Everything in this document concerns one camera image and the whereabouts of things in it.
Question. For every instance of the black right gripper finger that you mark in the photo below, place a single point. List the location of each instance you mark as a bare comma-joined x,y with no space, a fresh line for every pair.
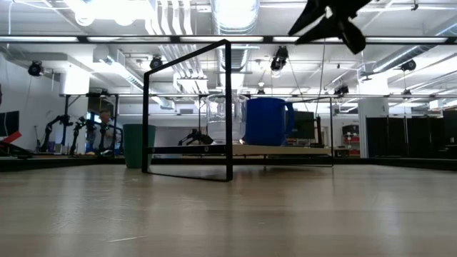
321,30
312,14

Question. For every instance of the clear glass cup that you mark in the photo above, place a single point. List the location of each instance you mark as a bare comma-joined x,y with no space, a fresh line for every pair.
216,121

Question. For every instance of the black background robot arm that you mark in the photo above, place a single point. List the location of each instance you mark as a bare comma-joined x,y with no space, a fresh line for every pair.
103,142
196,137
79,132
53,125

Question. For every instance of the black ceiling-hung device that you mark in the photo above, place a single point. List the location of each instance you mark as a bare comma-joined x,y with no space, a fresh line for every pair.
35,68
279,59
408,65
156,63

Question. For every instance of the dark background monitor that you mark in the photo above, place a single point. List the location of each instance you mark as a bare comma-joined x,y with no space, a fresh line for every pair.
303,125

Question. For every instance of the black cabinet row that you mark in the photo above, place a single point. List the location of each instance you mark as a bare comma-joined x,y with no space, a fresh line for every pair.
410,135

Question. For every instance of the green plastic cup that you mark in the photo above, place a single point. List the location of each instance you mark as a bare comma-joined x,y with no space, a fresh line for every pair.
134,142

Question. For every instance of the person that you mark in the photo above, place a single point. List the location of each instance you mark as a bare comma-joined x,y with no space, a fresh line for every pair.
106,130

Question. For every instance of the silver ceiling air duct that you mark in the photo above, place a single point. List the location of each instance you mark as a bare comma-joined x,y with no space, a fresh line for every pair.
235,18

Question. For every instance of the wooden shelf with black frame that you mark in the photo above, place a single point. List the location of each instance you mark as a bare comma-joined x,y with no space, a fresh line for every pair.
285,150

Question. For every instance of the black table frame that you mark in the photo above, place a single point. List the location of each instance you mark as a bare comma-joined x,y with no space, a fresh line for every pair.
392,163

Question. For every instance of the dark wall screen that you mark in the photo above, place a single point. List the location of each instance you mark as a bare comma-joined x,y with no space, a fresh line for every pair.
9,123

